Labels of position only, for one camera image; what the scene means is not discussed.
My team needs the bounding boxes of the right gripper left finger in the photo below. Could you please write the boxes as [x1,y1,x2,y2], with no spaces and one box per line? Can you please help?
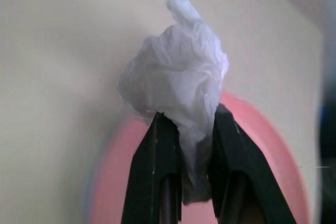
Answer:
[120,111,184,224]

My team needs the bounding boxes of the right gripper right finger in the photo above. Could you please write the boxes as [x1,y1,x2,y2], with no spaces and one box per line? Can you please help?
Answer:
[208,104,298,224]

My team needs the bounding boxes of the white tissue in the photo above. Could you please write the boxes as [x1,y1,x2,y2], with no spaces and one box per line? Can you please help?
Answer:
[116,0,230,207]

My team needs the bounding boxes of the pink round plate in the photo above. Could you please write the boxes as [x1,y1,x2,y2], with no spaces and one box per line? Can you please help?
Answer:
[90,89,310,224]

